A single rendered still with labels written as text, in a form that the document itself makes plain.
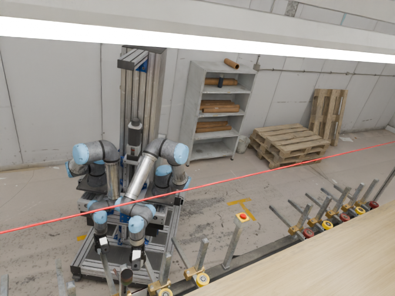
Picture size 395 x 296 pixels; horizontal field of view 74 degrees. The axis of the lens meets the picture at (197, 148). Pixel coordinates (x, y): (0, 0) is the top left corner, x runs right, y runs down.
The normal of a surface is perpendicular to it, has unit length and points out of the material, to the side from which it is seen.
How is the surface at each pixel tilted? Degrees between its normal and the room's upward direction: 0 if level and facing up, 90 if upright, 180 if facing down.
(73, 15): 90
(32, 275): 0
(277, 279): 0
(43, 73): 90
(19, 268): 0
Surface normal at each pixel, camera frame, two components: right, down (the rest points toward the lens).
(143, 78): -0.07, 0.50
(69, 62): 0.44, 0.52
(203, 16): 0.50, 0.04
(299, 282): 0.17, -0.85
